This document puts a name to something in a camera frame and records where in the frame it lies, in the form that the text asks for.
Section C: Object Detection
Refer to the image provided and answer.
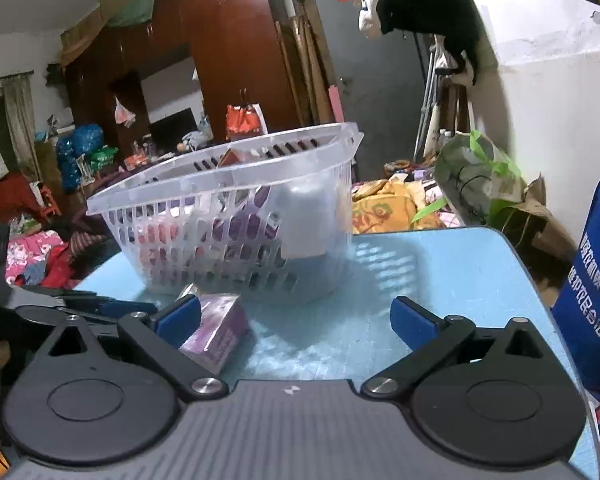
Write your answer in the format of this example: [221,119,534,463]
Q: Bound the green and white plastic bag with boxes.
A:
[434,130,523,226]

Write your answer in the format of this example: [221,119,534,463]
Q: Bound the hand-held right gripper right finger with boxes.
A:
[360,296,576,403]

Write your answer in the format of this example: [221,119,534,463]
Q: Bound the white bottle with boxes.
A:
[280,180,342,261]

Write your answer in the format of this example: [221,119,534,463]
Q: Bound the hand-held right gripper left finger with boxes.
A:
[17,294,229,403]

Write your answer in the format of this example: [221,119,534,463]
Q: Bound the yellow floral blanket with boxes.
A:
[351,175,461,235]

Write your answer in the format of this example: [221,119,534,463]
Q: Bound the pink floral cloth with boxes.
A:
[5,230,76,288]

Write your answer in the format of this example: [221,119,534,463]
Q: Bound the purple box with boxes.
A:
[178,292,258,375]

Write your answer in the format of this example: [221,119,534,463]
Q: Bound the small white plastic bag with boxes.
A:
[114,97,137,128]

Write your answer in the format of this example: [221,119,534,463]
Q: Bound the brown wooden wardrobe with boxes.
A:
[60,0,301,161]

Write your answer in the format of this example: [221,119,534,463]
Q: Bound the purple packet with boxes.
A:
[227,185,283,263]

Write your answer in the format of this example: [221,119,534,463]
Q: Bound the white and black jacket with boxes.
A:
[352,0,481,86]

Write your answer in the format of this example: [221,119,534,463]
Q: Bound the clear plastic basket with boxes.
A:
[86,121,366,306]

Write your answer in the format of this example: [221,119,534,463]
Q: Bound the blue plastic bag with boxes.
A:
[55,124,105,193]

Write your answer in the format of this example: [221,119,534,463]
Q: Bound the blue printed bag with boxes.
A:
[550,160,600,396]

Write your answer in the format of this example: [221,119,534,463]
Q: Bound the wooden planks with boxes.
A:
[275,0,333,126]

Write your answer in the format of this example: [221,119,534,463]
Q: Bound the grey door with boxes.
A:
[300,0,428,161]

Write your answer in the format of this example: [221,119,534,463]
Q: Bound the orange and white shopping bag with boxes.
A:
[225,102,268,142]

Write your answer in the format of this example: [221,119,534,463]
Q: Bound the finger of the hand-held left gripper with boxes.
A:
[10,284,159,333]

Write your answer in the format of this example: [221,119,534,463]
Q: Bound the metal crutches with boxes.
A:
[412,35,453,161]

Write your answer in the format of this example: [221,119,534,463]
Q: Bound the brown paper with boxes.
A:
[490,175,578,261]

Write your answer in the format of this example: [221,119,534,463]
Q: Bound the black television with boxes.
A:
[149,107,198,153]

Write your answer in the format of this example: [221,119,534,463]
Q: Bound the patterned curtain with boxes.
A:
[0,72,41,181]

